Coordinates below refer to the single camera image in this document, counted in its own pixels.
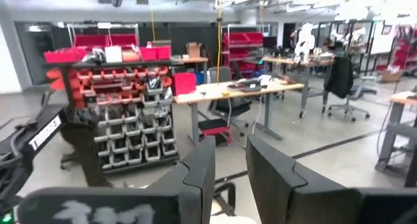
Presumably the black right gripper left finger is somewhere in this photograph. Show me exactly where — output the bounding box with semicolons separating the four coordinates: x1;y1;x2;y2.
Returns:
16;135;217;224

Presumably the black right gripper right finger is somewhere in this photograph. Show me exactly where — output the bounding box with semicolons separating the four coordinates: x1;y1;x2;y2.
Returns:
246;134;417;224

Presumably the shelf unit with red bins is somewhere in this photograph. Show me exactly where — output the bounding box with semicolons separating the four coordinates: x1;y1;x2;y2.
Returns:
223;31;265;79

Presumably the rack of red and grey bins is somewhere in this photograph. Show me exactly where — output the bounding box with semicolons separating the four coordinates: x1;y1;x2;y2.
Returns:
44;33;180;176

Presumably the red and black stool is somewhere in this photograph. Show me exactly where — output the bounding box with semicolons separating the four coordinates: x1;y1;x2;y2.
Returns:
197;119;234;146

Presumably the wooden desk with grey legs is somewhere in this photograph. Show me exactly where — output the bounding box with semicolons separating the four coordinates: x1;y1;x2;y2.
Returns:
374;91;417;188
173;79;304;147
260;55;336;120

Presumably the office chair with black jacket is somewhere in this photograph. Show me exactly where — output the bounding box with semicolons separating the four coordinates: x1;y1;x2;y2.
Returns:
321;55;378;123

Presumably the red box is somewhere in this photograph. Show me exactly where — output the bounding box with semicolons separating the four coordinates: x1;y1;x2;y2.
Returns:
171;72;197;96

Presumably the cardboard box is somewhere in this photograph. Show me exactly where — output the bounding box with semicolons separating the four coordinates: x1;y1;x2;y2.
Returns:
186;42;203;59

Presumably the white humanoid robot figure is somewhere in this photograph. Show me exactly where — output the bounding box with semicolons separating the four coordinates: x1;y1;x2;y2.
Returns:
294;23;316;64

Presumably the yellow hanging cable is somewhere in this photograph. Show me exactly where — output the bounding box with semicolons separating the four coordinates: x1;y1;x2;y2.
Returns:
216;8;225;85

